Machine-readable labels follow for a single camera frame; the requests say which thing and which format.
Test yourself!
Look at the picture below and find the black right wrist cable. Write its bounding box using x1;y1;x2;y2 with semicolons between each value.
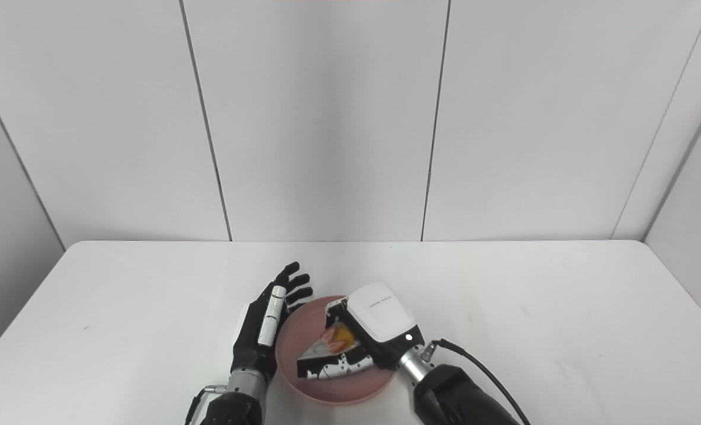
421;339;532;425

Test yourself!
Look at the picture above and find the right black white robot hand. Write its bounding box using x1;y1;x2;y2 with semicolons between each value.
297;282;426;380

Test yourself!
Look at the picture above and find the chocolate cake slice with fruit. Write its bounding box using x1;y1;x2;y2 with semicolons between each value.
297;322;360;370

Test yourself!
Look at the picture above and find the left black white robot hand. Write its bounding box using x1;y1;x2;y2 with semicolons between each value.
230;261;314;378

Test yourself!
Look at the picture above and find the pink round plate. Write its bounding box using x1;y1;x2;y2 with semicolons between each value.
275;295;397;406

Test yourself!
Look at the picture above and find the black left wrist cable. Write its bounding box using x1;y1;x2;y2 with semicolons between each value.
184;385;228;425

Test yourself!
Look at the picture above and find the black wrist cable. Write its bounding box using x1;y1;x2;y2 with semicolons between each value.
184;385;228;425
421;339;532;425

